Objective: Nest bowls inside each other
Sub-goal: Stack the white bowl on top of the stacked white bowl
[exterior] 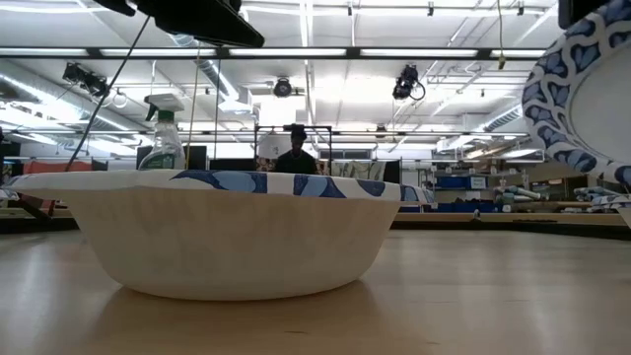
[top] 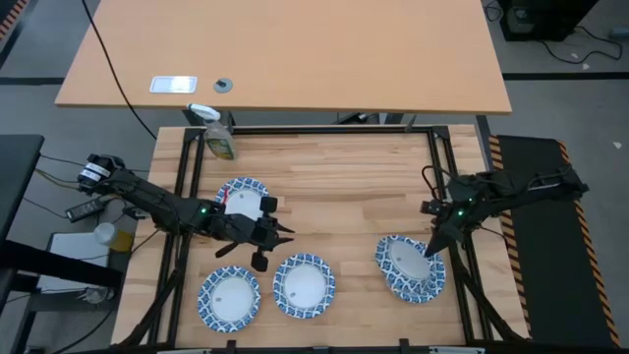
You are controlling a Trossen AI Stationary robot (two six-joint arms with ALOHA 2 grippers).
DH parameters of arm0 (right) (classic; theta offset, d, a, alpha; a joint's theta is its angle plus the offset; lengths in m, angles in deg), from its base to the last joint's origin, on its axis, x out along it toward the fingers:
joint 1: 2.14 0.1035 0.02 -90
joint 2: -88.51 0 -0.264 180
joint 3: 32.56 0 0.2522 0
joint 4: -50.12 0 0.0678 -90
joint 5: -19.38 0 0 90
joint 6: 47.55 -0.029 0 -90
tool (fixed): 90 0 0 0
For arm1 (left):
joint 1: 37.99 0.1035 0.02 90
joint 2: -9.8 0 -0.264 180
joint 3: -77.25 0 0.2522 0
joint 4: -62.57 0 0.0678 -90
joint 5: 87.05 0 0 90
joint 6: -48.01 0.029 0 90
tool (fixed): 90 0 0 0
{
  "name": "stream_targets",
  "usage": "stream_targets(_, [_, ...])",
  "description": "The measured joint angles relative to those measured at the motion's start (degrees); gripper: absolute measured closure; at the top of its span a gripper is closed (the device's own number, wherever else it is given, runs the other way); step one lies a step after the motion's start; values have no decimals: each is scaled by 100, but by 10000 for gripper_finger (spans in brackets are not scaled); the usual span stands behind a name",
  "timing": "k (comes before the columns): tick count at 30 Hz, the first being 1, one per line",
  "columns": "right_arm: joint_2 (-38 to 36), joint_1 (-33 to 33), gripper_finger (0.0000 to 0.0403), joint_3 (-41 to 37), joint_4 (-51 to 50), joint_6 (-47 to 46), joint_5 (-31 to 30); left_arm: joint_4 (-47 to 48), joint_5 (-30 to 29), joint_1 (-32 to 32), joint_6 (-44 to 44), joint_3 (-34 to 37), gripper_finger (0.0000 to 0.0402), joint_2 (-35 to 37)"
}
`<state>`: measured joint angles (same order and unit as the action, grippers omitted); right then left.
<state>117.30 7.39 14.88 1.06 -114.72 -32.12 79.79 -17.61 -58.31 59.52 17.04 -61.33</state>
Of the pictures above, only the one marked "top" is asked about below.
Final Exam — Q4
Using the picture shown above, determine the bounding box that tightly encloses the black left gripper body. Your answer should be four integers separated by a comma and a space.
230, 196, 279, 272

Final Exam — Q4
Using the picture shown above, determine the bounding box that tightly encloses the plastic cup with yellow liquid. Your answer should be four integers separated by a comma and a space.
92, 221, 136, 254

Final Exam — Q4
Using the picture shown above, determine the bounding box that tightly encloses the light wood desk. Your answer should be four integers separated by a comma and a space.
53, 0, 513, 116

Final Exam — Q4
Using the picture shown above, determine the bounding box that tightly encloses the long black cable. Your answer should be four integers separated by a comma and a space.
81, 0, 158, 142

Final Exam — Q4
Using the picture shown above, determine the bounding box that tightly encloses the black side table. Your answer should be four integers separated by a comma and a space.
0, 133, 124, 354

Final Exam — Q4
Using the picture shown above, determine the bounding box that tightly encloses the blue patterned paper bowl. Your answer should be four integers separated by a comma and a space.
214, 176, 271, 222
272, 253, 337, 321
197, 265, 262, 334
375, 234, 446, 297
382, 258, 447, 305

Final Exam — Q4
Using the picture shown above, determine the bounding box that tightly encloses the black aluminium rig frame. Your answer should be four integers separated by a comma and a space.
111, 125, 532, 354

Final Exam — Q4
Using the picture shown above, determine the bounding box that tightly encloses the black computer case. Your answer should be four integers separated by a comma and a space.
496, 0, 601, 43

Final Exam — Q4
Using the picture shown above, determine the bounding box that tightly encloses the green label spray bottle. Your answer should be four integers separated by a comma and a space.
187, 102, 239, 162

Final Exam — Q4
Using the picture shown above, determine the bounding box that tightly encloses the black hazard striped floor mat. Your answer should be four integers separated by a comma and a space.
487, 133, 623, 349

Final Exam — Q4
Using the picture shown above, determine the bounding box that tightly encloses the white flat board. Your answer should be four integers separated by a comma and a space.
36, 230, 124, 296

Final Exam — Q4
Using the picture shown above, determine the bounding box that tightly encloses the black power adapter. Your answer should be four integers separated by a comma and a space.
65, 197, 106, 223

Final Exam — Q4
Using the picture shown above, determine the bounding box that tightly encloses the white rectangular desk plate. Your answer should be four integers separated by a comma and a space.
148, 75, 199, 95

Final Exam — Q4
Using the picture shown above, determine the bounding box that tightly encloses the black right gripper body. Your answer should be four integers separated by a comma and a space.
420, 199, 469, 243

